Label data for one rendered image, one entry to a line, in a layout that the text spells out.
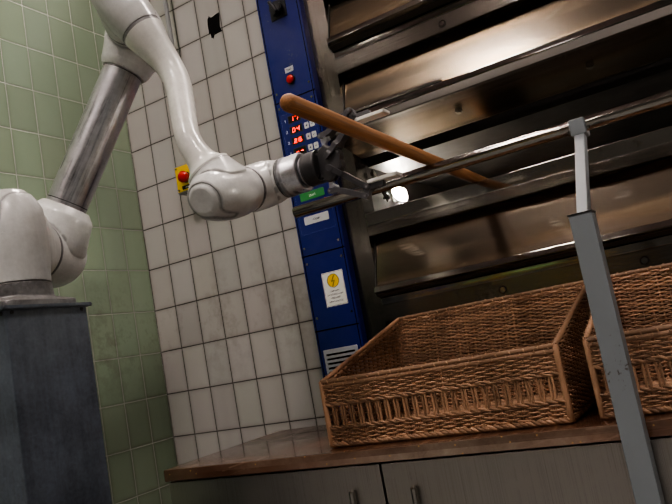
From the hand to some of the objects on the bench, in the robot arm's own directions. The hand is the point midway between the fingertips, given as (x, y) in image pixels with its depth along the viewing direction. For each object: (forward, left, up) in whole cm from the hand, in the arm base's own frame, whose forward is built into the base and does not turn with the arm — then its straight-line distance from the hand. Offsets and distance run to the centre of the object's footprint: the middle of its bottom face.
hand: (388, 143), depth 144 cm
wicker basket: (+55, +30, -61) cm, 88 cm away
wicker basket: (-3, +30, -61) cm, 68 cm away
